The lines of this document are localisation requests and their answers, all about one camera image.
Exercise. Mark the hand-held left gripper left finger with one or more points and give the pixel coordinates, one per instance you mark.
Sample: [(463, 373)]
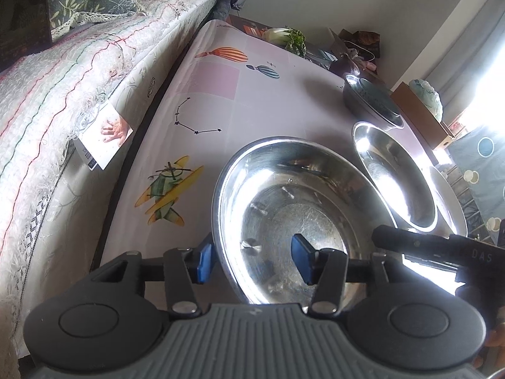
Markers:
[(205, 262)]

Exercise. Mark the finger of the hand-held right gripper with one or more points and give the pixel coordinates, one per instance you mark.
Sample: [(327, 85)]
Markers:
[(406, 241)]

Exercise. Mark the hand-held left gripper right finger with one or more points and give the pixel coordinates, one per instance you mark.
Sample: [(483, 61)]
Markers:
[(302, 258)]

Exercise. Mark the white ceramic plate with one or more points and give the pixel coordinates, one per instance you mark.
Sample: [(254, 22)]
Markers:
[(449, 205)]

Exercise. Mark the medium stainless steel plate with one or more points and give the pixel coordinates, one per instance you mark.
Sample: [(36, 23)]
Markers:
[(394, 173)]

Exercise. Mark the large stainless steel plate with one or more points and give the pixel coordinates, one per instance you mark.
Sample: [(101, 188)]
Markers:
[(284, 189)]

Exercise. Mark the dark teal ceramic bowl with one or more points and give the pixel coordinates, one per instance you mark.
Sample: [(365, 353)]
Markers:
[(374, 98)]

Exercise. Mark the person's right hand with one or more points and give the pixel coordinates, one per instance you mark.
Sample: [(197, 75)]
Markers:
[(493, 343)]

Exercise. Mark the storage rack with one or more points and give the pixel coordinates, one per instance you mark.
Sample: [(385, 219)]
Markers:
[(459, 189)]

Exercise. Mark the blue cloth with circles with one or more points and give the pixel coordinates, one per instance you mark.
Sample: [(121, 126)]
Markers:
[(481, 166)]

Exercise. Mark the long cardboard box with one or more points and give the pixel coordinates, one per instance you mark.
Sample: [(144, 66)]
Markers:
[(414, 114)]

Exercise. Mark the wrapped napa cabbage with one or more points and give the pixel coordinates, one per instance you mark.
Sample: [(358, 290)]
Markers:
[(428, 98)]

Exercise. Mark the photo card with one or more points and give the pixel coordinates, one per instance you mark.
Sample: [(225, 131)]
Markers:
[(106, 134)]

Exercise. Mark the red cabbage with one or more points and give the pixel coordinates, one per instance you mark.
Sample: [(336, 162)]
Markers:
[(345, 67)]

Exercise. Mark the dark snack bag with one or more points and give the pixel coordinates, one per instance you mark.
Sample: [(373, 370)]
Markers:
[(367, 41)]

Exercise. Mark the grey curtain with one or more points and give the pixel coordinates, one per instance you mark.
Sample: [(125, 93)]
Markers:
[(446, 39)]

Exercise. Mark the open cardboard box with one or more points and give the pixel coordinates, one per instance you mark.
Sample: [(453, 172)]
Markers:
[(339, 43)]

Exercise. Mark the bed with white quilted cover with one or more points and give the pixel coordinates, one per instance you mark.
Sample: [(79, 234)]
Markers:
[(59, 98)]

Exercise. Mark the bok choy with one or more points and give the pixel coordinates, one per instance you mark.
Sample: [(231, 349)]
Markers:
[(282, 37)]

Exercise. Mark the black tablet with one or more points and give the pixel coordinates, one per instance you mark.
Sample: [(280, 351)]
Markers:
[(19, 15)]

